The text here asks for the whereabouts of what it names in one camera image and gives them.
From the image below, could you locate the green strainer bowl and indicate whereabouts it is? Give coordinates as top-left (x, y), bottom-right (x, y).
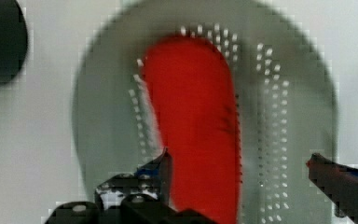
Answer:
top-left (72, 0), bottom-right (337, 224)

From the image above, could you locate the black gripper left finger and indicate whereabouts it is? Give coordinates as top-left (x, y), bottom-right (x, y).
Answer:
top-left (45, 149), bottom-right (217, 224)

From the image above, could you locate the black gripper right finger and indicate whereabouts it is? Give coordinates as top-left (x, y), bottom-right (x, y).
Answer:
top-left (306, 153), bottom-right (358, 224)

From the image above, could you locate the red plush ketchup bottle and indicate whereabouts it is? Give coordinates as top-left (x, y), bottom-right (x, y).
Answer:
top-left (142, 36), bottom-right (241, 224)

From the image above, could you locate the black cylinder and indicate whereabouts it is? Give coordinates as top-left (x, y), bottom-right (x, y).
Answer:
top-left (0, 0), bottom-right (28, 87)

